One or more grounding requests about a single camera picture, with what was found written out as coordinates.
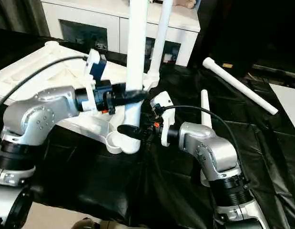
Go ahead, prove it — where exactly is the white plastic table leg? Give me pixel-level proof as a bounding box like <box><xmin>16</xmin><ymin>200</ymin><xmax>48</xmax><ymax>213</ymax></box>
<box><xmin>145</xmin><ymin>0</ymin><xmax>174</xmax><ymax>91</ymax></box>
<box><xmin>200</xmin><ymin>89</ymin><xmax>214</xmax><ymax>130</ymax></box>
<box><xmin>203</xmin><ymin>57</ymin><xmax>279</xmax><ymax>115</ymax></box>
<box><xmin>122</xmin><ymin>0</ymin><xmax>151</xmax><ymax>154</ymax></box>

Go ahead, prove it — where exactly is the white cabinet with glass doors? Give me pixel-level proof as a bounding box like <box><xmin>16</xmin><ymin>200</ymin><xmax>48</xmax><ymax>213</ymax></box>
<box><xmin>41</xmin><ymin>0</ymin><xmax>201</xmax><ymax>67</ymax></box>

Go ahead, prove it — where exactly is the black work mat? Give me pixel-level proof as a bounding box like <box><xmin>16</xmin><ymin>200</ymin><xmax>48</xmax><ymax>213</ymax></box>
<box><xmin>0</xmin><ymin>28</ymin><xmax>295</xmax><ymax>229</ymax></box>

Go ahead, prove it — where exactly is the flat white board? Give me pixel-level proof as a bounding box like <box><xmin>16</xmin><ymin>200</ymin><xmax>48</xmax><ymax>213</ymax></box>
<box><xmin>269</xmin><ymin>83</ymin><xmax>295</xmax><ymax>135</ymax></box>

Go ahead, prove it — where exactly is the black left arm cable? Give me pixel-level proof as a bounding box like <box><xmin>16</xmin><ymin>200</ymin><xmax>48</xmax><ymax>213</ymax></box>
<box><xmin>0</xmin><ymin>55</ymin><xmax>90</xmax><ymax>111</ymax></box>

